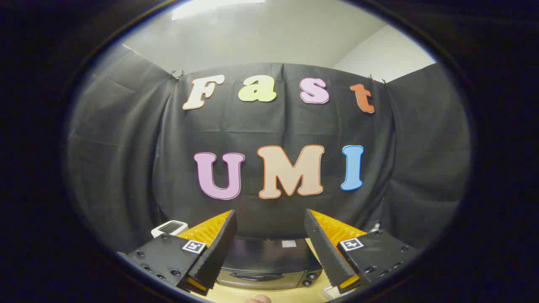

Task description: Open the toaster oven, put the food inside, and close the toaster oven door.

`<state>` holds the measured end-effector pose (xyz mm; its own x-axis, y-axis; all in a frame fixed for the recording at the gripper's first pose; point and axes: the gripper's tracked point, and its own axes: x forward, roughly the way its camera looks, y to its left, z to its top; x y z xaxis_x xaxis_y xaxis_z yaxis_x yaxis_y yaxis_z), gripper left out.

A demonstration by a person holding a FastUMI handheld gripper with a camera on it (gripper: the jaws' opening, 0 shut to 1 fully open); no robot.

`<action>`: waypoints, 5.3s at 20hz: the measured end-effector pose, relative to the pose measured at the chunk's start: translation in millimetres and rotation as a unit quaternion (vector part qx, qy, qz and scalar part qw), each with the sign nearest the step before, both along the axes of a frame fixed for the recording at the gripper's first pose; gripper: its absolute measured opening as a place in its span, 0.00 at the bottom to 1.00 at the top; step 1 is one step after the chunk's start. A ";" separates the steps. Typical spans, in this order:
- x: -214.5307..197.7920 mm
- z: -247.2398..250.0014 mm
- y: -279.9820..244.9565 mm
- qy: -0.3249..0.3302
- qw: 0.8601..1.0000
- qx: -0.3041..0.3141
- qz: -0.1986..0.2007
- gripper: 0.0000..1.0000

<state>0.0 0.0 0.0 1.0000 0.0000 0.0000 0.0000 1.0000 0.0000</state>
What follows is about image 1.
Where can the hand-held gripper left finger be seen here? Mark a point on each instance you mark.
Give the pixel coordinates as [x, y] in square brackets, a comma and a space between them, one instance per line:
[217, 252]

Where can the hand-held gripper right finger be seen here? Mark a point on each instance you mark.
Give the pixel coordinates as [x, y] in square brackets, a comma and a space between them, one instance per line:
[324, 252]

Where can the black toaster oven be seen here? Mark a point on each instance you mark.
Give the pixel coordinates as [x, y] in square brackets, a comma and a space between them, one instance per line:
[269, 256]

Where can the white toaster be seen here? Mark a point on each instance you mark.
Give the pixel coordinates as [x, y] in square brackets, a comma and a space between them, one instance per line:
[169, 227]

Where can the black backdrop cloth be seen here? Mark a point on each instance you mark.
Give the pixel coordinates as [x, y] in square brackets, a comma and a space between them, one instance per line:
[273, 126]

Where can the metal cloth clip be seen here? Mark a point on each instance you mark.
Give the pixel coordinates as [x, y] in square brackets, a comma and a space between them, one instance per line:
[177, 75]
[376, 79]

